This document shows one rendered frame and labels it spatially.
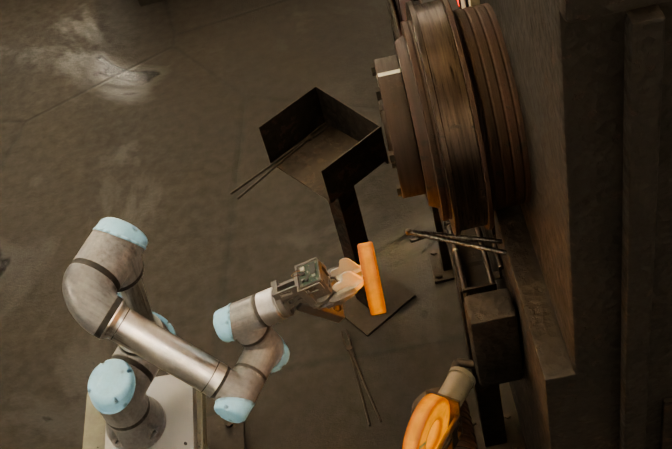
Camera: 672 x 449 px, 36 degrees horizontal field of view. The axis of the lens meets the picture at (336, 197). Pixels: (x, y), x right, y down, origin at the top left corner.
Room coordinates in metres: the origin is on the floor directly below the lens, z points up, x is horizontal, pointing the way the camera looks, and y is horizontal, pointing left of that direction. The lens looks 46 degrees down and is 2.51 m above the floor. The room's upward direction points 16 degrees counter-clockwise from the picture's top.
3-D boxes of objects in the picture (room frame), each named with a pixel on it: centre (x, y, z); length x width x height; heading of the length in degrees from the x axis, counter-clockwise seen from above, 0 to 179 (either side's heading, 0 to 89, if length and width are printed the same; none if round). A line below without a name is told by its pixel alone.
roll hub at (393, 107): (1.50, -0.15, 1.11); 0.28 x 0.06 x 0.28; 175
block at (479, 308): (1.26, -0.24, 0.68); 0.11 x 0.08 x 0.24; 85
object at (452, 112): (1.50, -0.25, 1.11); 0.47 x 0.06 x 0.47; 175
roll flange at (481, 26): (1.49, -0.33, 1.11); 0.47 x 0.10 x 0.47; 175
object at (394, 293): (2.02, -0.01, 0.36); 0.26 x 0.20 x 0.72; 30
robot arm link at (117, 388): (1.53, 0.63, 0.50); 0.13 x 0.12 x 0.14; 145
